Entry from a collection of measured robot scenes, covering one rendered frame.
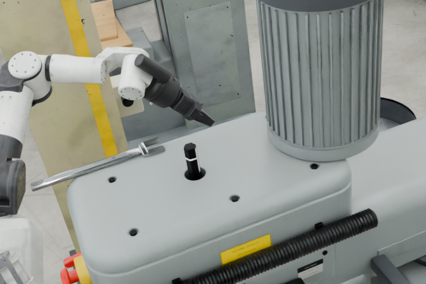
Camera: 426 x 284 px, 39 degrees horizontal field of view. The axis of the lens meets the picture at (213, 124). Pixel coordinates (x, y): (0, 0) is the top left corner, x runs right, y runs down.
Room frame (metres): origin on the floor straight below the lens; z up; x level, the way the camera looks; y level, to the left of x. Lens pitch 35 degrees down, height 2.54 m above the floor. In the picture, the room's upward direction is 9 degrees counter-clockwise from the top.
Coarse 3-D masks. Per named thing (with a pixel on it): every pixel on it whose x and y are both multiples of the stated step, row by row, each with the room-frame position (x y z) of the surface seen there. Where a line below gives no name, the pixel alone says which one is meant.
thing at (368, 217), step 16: (320, 224) 0.72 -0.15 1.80; (336, 224) 0.71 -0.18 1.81; (352, 224) 0.71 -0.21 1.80; (368, 224) 0.71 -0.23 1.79; (304, 240) 0.69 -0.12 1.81; (320, 240) 0.69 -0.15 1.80; (336, 240) 0.69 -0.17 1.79; (256, 256) 0.67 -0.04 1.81; (272, 256) 0.67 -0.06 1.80; (288, 256) 0.67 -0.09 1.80; (208, 272) 0.66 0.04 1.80; (224, 272) 0.65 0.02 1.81; (240, 272) 0.65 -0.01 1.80; (256, 272) 0.65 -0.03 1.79
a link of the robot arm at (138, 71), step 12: (132, 60) 1.32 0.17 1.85; (144, 60) 1.28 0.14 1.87; (132, 72) 1.29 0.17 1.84; (144, 72) 1.30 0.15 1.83; (156, 72) 1.29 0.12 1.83; (168, 72) 1.31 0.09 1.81; (120, 84) 1.27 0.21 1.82; (132, 84) 1.26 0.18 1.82; (144, 84) 1.28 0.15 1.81; (156, 84) 1.30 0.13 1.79; (132, 96) 1.28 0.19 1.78; (144, 96) 1.31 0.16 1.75; (156, 96) 1.30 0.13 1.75
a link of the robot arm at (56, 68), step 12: (48, 60) 1.34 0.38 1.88; (60, 60) 1.33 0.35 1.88; (72, 60) 1.34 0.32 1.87; (84, 60) 1.33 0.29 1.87; (48, 72) 1.32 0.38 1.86; (60, 72) 1.32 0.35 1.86; (72, 72) 1.31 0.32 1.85; (84, 72) 1.31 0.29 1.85; (24, 84) 1.29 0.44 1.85; (36, 84) 1.30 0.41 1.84; (48, 84) 1.34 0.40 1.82; (36, 96) 1.31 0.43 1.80
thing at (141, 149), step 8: (144, 144) 0.90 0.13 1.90; (152, 144) 0.90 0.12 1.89; (128, 152) 0.88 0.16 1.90; (136, 152) 0.88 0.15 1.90; (144, 152) 0.88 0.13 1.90; (152, 152) 0.87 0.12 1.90; (104, 160) 0.87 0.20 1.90; (112, 160) 0.87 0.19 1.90; (120, 160) 0.87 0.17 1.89; (80, 168) 0.86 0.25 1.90; (88, 168) 0.85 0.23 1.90; (96, 168) 0.85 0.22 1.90; (56, 176) 0.84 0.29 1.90; (64, 176) 0.84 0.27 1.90; (72, 176) 0.84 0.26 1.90; (32, 184) 0.83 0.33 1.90; (40, 184) 0.83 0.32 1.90; (48, 184) 0.83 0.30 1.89
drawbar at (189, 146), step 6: (186, 144) 0.81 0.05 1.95; (192, 144) 0.81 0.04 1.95; (186, 150) 0.80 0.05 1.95; (192, 150) 0.79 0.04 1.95; (186, 156) 0.80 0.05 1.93; (192, 156) 0.79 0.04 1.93; (186, 162) 0.80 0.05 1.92; (192, 162) 0.79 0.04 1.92; (192, 168) 0.79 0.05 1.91; (192, 174) 0.79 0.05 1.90; (198, 174) 0.79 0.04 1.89; (192, 180) 0.80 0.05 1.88
